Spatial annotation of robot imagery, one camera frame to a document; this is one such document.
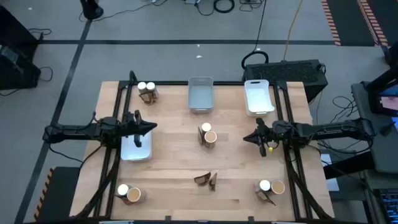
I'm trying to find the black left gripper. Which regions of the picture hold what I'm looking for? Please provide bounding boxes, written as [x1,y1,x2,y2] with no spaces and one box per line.
[123,110,158,149]

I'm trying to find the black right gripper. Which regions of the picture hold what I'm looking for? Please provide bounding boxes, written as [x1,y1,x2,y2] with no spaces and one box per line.
[243,117,283,157]

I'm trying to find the grey plastic bin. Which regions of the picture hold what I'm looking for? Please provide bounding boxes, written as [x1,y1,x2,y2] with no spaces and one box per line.
[187,76,215,114]

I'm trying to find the white plastic bin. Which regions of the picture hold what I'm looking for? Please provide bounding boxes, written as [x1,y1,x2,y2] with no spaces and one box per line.
[244,79,276,118]
[120,130,153,162]

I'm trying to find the black computer case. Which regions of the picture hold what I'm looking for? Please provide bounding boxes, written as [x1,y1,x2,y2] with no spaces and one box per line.
[241,58,329,103]

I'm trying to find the black desk leg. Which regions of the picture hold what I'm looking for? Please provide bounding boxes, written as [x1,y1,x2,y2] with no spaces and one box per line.
[323,151,376,180]

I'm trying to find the black hazard-striped floor mat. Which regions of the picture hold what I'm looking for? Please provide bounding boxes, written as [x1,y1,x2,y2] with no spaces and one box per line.
[322,0,389,47]
[33,167,81,222]

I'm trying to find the black stand base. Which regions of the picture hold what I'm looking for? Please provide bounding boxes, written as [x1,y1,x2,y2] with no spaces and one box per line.
[79,0,104,21]

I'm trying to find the grey desk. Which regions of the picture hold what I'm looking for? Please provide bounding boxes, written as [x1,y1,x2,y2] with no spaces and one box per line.
[351,81,398,175]

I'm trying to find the black desk gadget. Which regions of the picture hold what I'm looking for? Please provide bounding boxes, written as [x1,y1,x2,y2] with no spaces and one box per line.
[379,121,397,137]

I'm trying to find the black equipment case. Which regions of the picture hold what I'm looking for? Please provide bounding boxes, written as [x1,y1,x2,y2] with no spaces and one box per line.
[0,45,42,91]

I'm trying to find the black computer monitor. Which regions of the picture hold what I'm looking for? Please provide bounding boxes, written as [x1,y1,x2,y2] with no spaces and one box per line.
[360,67,398,118]

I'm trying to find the backlit keyboard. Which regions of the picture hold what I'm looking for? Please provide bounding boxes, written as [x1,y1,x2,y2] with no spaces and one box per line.
[374,188,398,224]

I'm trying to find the black cabinet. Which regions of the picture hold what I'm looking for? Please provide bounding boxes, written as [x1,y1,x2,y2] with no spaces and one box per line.
[0,4,40,47]

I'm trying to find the black looped floor cable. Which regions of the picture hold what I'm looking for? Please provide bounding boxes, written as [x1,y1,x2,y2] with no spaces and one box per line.
[241,0,270,71]

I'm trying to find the yellow floor cable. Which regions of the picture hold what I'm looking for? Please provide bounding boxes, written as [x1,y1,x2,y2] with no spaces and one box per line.
[282,0,304,62]

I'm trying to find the coiled black cable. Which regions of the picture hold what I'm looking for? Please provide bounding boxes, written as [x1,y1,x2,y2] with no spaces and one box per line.
[213,0,236,14]

